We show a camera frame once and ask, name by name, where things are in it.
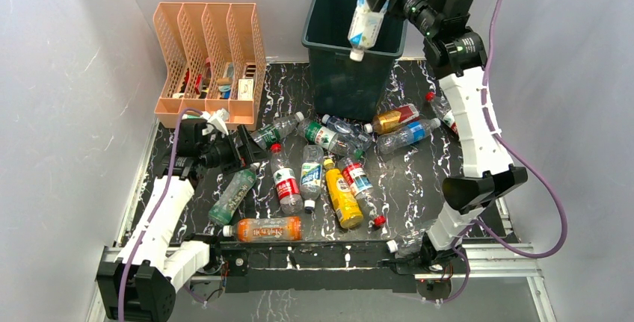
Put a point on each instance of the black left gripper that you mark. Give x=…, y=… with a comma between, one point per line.
x=248, y=153

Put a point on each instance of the white label bottle white cap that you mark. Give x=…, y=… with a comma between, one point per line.
x=364, y=30

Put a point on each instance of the blue white label bottle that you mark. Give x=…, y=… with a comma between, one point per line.
x=311, y=176

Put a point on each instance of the red label water bottle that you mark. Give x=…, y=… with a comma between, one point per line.
x=285, y=182

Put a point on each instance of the orange drink bottle white cap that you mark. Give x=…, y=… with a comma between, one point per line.
x=252, y=230

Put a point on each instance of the red blue label bottle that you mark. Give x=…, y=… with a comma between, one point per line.
x=362, y=189

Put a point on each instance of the yellow honey drink bottle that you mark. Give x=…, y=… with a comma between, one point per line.
x=344, y=204

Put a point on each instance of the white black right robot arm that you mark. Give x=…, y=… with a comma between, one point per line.
x=458, y=57

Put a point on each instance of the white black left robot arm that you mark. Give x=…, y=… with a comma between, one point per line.
x=142, y=281

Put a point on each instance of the dark green plastic bin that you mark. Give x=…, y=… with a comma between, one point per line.
x=343, y=87

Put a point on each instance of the clear bottle green label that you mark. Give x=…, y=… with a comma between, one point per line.
x=274, y=132

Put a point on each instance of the green tea bottle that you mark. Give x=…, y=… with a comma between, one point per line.
x=242, y=182

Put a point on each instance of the green label bottle green cap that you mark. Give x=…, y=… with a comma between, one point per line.
x=328, y=139

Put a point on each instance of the orange plastic file organizer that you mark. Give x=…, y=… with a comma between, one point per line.
x=215, y=59

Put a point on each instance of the clear blue crushed bottle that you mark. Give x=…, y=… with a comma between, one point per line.
x=354, y=134

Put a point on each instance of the red label bottle far right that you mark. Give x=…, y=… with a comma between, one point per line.
x=442, y=109

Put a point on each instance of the gold red label bottle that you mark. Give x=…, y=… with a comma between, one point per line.
x=392, y=120

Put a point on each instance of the blue label clear bottle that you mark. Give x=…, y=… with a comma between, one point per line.
x=407, y=135

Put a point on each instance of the clear bottle near right base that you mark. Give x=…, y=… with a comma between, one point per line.
x=409, y=241

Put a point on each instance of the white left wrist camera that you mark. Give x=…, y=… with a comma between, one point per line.
x=216, y=121

